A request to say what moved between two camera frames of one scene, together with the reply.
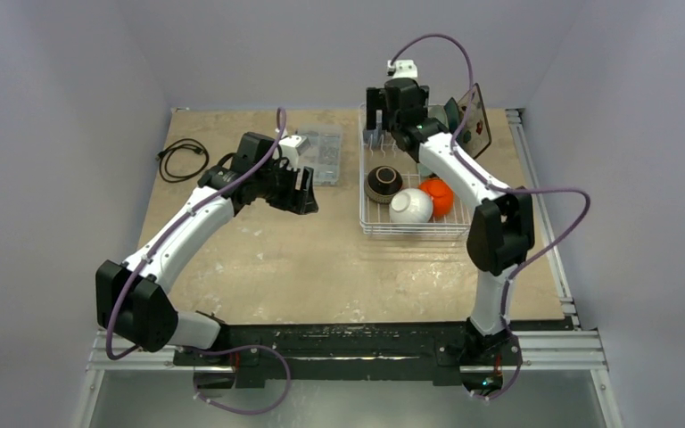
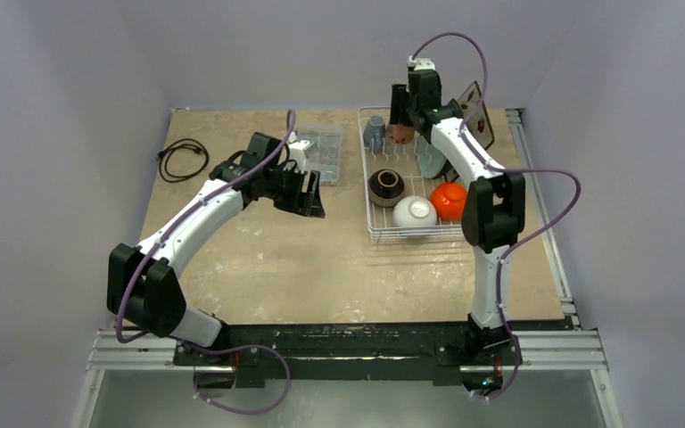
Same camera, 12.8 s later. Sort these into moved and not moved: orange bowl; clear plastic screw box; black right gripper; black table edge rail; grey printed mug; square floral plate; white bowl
Moved: white bowl; orange bowl; black right gripper
Not moved: grey printed mug; square floral plate; clear plastic screw box; black table edge rail
